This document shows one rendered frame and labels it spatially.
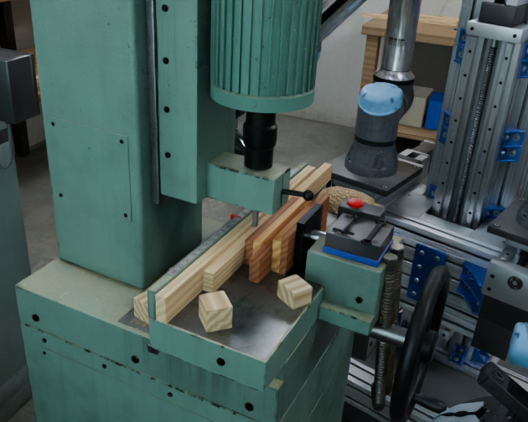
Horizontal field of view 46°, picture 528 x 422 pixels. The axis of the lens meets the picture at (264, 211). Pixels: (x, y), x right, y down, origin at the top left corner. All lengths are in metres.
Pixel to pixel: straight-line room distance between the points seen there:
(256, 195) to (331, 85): 3.47
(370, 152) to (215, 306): 0.89
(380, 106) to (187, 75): 0.76
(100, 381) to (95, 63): 0.60
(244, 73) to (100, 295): 0.53
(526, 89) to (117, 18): 1.08
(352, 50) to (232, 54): 3.48
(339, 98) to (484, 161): 2.90
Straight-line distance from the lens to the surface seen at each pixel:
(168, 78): 1.08
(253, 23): 0.96
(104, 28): 1.08
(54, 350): 1.34
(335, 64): 4.49
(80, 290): 1.27
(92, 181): 1.20
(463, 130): 1.73
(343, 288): 1.09
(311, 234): 1.14
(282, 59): 0.97
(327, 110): 4.59
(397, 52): 1.81
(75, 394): 1.37
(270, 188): 1.08
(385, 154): 1.75
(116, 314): 1.20
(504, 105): 1.68
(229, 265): 1.09
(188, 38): 1.04
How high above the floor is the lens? 1.52
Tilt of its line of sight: 28 degrees down
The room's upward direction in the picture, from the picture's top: 3 degrees clockwise
